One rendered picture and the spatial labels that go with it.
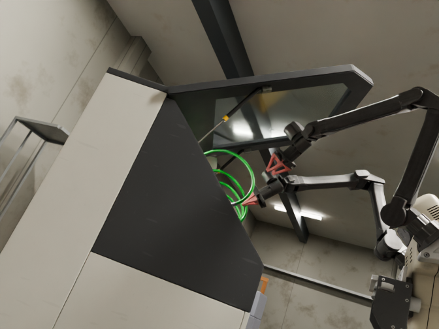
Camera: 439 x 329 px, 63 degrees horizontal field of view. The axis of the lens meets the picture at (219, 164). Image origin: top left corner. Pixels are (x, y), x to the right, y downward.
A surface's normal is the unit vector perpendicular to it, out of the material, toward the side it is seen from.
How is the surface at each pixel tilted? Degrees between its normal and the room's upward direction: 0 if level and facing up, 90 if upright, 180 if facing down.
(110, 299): 90
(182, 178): 90
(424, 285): 90
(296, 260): 90
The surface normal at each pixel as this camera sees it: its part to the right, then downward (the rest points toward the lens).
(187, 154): 0.04, -0.36
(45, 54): 0.89, 0.17
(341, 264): -0.32, -0.46
